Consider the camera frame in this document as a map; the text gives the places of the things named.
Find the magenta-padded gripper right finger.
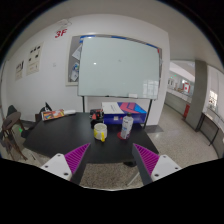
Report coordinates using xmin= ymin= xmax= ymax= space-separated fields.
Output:
xmin=130 ymin=142 xmax=183 ymax=186

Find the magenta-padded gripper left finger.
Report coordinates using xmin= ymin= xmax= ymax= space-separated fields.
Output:
xmin=39 ymin=142 xmax=96 ymax=186

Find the clear black-capped drink bottle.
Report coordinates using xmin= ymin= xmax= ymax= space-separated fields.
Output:
xmin=120 ymin=113 xmax=134 ymax=140

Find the yellow and white mug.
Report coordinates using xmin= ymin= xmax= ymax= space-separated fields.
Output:
xmin=93 ymin=122 xmax=109 ymax=143

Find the flat round red coaster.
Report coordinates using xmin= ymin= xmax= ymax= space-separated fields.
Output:
xmin=116 ymin=130 xmax=132 ymax=141

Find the black and red tool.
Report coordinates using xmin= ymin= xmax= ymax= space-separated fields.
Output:
xmin=89 ymin=108 xmax=105 ymax=129

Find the colourful printed book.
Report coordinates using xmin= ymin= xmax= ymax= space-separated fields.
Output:
xmin=41 ymin=109 xmax=66 ymax=122

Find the blue cardboard box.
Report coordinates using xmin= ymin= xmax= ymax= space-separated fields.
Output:
xmin=101 ymin=101 xmax=148 ymax=126

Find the black office chair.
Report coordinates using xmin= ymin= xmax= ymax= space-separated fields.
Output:
xmin=34 ymin=102 xmax=53 ymax=123

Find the brown wooden chair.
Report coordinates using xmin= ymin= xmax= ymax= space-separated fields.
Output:
xmin=0 ymin=133 xmax=27 ymax=162

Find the round wooden side table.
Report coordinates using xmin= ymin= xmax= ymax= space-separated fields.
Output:
xmin=1 ymin=111 xmax=23 ymax=134

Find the dark chair behind side table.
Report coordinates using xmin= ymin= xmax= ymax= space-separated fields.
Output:
xmin=6 ymin=104 xmax=18 ymax=118

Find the whiteboard on stand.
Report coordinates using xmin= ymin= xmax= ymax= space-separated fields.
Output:
xmin=77 ymin=35 xmax=162 ymax=129

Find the grey notice board with papers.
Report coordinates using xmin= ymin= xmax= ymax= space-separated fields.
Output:
xmin=65 ymin=34 xmax=84 ymax=86

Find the red floor number sign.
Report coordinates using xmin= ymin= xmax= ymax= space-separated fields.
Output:
xmin=54 ymin=28 xmax=68 ymax=39

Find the small white wall poster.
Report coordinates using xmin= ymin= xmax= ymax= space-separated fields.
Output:
xmin=14 ymin=59 xmax=25 ymax=81

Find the large white wall poster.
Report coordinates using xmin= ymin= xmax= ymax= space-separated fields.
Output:
xmin=26 ymin=42 xmax=44 ymax=76

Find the white wall-mounted fixture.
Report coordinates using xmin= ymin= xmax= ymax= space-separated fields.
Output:
xmin=56 ymin=19 xmax=73 ymax=30

